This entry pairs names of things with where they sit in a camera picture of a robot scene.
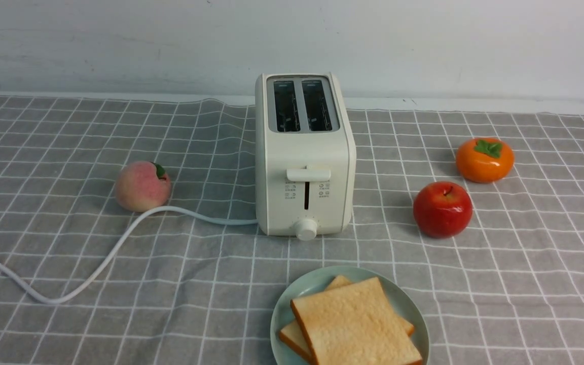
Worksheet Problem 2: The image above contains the toast slice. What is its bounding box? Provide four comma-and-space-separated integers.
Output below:
278, 275, 415, 364
290, 277, 423, 364

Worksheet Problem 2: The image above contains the white two-slot toaster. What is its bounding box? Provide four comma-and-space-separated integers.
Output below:
254, 72, 356, 241

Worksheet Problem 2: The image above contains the pink fake peach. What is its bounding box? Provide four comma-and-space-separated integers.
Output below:
115, 160, 172, 213

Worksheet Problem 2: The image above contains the red fake apple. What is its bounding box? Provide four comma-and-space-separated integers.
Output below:
413, 181, 473, 239

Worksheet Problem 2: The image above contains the light green plate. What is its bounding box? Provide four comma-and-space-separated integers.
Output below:
270, 266, 430, 364

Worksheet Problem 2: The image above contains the orange fake persimmon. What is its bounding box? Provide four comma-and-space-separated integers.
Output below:
456, 138, 515, 184

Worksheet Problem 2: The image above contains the grey checked tablecloth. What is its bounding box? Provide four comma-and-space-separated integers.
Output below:
0, 96, 584, 364

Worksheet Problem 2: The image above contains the white toaster power cord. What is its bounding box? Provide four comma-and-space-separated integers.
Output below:
0, 205, 259, 305

